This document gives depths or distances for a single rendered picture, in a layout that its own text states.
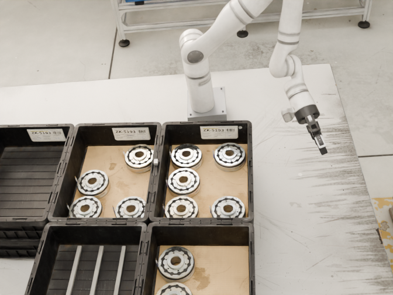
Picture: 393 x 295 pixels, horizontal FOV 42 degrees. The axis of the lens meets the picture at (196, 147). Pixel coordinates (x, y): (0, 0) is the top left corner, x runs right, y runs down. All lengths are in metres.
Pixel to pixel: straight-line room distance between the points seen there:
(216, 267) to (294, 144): 0.65
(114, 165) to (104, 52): 1.97
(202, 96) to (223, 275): 0.70
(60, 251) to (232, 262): 0.51
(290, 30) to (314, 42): 1.92
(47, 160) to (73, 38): 2.10
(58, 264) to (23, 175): 0.40
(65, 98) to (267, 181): 0.96
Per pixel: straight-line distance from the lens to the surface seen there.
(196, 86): 1.84
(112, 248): 1.57
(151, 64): 3.47
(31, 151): 1.91
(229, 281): 1.47
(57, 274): 1.58
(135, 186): 1.69
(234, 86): 2.17
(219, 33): 1.69
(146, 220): 1.48
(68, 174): 1.69
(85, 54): 3.69
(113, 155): 1.79
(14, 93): 2.39
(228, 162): 1.67
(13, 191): 1.81
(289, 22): 1.66
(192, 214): 1.56
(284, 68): 1.70
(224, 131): 1.72
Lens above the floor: 2.14
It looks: 48 degrees down
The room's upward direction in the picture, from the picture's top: 7 degrees counter-clockwise
